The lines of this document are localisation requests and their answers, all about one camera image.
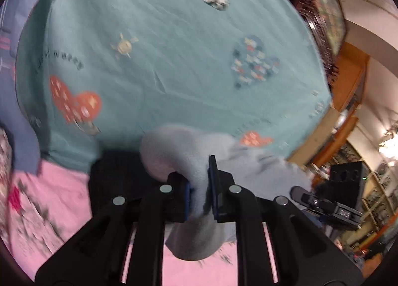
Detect grey-blue pants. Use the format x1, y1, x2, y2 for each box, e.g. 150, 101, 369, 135
140, 124, 311, 261

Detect black speaker box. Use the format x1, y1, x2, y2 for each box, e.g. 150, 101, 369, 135
327, 161, 368, 211

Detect wooden shelf furniture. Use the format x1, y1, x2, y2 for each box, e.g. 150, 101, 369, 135
287, 41, 398, 277

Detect pink floral bed sheet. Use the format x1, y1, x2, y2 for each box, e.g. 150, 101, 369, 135
5, 158, 281, 285

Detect teal heart-print blanket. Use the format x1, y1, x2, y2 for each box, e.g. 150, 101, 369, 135
15, 0, 331, 172

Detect red floral pillow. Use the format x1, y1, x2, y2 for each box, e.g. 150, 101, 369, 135
0, 129, 12, 244

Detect dark framed wall cabinet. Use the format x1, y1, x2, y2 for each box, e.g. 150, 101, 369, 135
290, 0, 348, 88

